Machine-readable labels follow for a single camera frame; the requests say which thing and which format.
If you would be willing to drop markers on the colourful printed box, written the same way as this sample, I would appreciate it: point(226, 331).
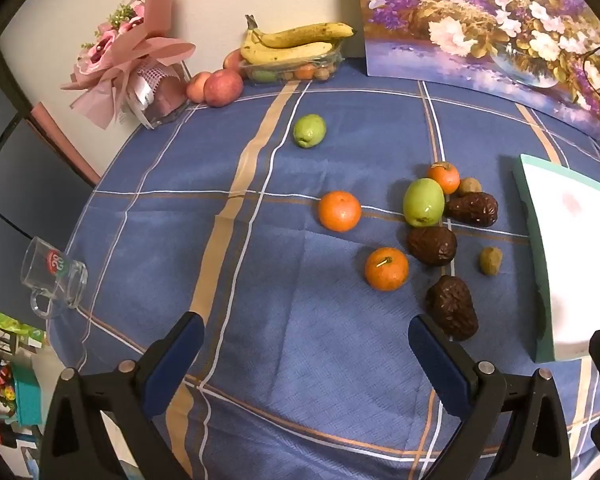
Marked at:
point(10, 330)

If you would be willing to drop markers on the banana bunch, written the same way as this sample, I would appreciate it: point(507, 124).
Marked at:
point(280, 53)

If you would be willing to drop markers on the long yellow banana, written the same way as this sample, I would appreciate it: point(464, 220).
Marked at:
point(305, 35)

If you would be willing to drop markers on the white tray with teal rim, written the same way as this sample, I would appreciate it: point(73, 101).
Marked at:
point(570, 240)

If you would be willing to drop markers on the green apple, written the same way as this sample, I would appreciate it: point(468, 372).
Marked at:
point(423, 202)

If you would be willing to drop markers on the orange with green stem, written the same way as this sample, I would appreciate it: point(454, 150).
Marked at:
point(386, 268)

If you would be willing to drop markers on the red fruit behind bananas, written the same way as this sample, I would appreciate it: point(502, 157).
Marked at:
point(232, 62)

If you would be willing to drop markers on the teal plastic box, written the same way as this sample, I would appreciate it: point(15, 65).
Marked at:
point(29, 395)

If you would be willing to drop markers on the flower painting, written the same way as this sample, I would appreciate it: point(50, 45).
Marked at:
point(480, 25)

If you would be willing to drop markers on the small orange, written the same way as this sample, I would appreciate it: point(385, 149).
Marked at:
point(443, 177)

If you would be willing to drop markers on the clear plastic fruit container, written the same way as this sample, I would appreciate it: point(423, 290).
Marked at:
point(290, 72)

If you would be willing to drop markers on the pink flower bouquet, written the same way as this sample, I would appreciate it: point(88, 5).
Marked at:
point(145, 50)

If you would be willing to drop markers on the dark cabinet door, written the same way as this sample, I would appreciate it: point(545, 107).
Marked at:
point(25, 195)

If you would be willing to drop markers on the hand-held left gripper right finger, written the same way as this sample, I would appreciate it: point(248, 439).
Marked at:
point(437, 360)

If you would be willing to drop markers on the small green guava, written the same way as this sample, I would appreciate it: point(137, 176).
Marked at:
point(309, 130)

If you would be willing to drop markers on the dark brown avocado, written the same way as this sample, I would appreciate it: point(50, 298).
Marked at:
point(472, 208)
point(432, 245)
point(452, 307)

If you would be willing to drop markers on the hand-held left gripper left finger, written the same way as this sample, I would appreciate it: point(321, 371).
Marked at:
point(180, 360)

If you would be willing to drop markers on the blue plaid tablecloth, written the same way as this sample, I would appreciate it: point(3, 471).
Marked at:
point(280, 260)

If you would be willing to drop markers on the brown kiwi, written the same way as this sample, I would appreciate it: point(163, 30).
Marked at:
point(470, 186)
point(491, 260)

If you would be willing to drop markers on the pale orange apple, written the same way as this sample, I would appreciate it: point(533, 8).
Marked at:
point(196, 88)

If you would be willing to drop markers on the large orange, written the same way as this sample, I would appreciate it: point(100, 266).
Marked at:
point(339, 211)

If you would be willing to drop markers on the red apple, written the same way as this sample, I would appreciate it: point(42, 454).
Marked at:
point(223, 88)

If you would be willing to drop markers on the glass mug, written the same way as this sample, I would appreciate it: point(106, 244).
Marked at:
point(50, 270)

